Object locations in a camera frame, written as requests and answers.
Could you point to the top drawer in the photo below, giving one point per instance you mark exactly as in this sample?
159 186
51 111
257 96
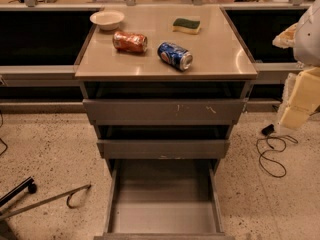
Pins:
163 111

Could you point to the green yellow sponge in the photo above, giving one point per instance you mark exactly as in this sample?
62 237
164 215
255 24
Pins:
186 26

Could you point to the black wheeled stand leg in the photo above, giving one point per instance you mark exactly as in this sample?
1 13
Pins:
28 184

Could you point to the white bowl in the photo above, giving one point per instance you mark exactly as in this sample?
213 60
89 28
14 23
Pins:
107 20

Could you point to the grey metal hooked rod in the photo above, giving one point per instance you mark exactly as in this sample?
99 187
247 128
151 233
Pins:
68 195

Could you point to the orange soda can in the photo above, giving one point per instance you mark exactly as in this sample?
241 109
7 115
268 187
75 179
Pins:
129 42

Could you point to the open bottom drawer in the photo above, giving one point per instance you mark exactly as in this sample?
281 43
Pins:
163 200

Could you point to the blue pepsi can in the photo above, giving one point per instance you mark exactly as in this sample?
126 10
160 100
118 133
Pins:
175 55

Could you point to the middle drawer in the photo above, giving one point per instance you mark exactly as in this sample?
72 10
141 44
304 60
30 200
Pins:
163 149

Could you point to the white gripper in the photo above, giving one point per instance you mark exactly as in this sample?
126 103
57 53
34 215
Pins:
308 40

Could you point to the grey drawer cabinet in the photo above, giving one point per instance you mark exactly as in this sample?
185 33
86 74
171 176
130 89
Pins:
221 69

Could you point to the black power adapter with cable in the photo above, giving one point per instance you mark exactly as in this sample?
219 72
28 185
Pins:
271 143

